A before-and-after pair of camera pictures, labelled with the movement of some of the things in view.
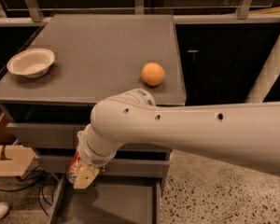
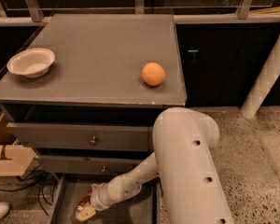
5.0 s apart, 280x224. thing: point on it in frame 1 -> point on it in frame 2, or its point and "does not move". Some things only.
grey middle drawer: [121, 163] does not move
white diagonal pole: [273, 69] does not move
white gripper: [91, 160] -> [100, 199]
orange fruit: [153, 74] does not move
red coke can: [74, 168] -> [87, 200]
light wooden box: [7, 159] does not move
